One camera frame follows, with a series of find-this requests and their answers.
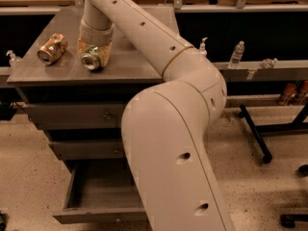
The grey middle drawer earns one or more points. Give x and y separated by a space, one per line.
86 150

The orange bottle under shelf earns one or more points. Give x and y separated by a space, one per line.
286 94
301 93

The crumpled clear plastic wrapper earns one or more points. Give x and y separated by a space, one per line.
269 63

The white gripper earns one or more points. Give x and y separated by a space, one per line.
96 35

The grey top drawer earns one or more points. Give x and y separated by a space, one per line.
60 116

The black metal stand leg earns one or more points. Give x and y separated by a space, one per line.
267 157

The crushed green soda can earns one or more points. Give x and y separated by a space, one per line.
91 59

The black caster wheel base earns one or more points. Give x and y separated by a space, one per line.
289 220

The clear pump bottle left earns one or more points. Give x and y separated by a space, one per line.
13 58

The grey open bottom drawer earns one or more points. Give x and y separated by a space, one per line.
101 190

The white pump bottle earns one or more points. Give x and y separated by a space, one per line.
202 47

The crushed orange soda can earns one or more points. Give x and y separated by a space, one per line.
52 49

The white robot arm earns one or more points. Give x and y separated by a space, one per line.
163 127

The grey drawer cabinet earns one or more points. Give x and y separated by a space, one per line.
67 81

